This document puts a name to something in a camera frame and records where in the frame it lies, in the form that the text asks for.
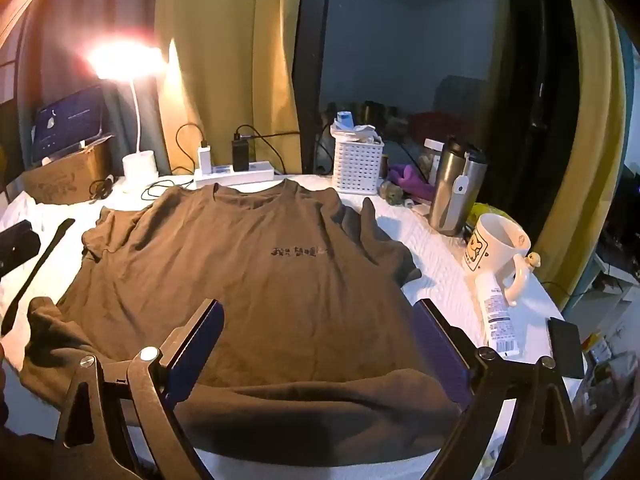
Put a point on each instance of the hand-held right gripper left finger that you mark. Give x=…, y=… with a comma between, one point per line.
x=197, y=345

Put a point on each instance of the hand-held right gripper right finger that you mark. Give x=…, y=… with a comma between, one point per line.
x=440, y=355

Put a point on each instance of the brown t-shirt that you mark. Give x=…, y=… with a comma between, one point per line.
x=275, y=285

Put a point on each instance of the black cloth strip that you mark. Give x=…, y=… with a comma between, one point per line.
x=40, y=265

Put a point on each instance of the white squeeze tube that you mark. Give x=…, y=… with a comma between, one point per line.
x=497, y=315

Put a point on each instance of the cardboard box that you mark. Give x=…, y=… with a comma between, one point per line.
x=70, y=175

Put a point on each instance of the white textured tablecloth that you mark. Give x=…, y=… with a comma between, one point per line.
x=440, y=260

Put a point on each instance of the white bear mug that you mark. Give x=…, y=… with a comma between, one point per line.
x=492, y=250

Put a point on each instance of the black phone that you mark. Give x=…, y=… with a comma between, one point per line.
x=566, y=347

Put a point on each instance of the tablet computer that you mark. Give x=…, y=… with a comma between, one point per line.
x=67, y=120

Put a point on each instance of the white desk lamp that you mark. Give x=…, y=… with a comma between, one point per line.
x=139, y=167

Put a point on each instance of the yellow green packet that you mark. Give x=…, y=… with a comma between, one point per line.
x=484, y=212

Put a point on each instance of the steel tumbler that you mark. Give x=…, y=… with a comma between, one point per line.
x=452, y=190

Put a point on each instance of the white power strip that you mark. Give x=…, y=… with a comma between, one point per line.
x=235, y=176

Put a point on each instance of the purple plush toy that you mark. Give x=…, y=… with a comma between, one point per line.
x=410, y=180

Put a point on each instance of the white charger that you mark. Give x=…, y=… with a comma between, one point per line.
x=205, y=157

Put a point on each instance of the black charger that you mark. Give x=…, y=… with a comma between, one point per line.
x=240, y=152

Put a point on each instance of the glass jar white lid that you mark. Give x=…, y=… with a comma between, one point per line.
x=433, y=157

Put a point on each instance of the white perforated basket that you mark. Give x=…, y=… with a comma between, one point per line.
x=357, y=167

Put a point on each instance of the blue white tube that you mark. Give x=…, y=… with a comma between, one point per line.
x=346, y=122

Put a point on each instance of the yellow curtain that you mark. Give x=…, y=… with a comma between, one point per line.
x=225, y=60
x=595, y=135

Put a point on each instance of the dark window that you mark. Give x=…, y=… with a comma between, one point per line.
x=410, y=50

